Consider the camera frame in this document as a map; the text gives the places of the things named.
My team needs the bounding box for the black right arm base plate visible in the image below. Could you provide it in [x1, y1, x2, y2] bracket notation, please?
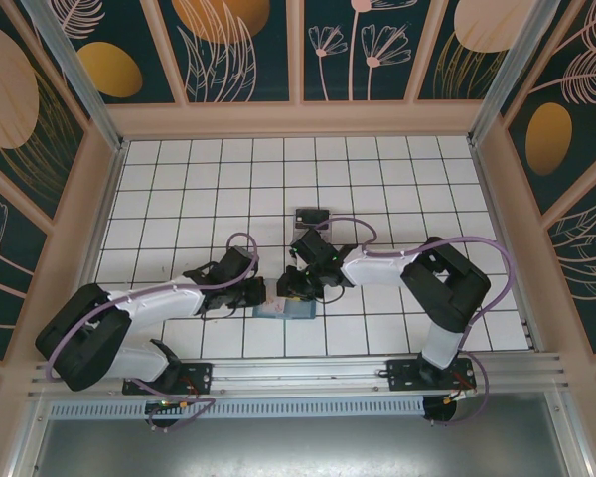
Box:
[385, 358, 478, 394]

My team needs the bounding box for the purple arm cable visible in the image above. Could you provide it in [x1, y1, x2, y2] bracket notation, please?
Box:
[43, 231, 259, 434]
[313, 216, 516, 428]

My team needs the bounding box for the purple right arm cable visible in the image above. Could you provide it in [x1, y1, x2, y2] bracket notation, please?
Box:
[313, 216, 516, 428]

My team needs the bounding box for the black round cable port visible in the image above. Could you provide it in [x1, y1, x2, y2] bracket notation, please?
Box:
[423, 396, 459, 426]
[146, 411, 180, 432]

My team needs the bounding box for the aluminium mounting rail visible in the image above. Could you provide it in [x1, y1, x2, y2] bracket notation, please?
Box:
[27, 351, 575, 401]

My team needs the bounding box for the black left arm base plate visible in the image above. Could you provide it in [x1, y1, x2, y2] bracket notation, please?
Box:
[122, 362, 215, 397]

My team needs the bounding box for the aluminium frame post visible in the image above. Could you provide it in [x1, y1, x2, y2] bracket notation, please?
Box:
[19, 0, 130, 153]
[466, 0, 562, 145]

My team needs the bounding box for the slotted grey cable duct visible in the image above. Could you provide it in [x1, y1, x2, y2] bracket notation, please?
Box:
[47, 398, 427, 419]

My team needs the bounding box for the grey metal sheet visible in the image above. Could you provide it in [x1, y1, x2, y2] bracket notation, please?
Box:
[29, 415, 572, 477]

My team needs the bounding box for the teal leather card holder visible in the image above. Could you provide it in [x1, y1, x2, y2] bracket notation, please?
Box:
[252, 296, 318, 323]

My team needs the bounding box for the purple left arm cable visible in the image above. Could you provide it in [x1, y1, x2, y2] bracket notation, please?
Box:
[43, 231, 259, 434]

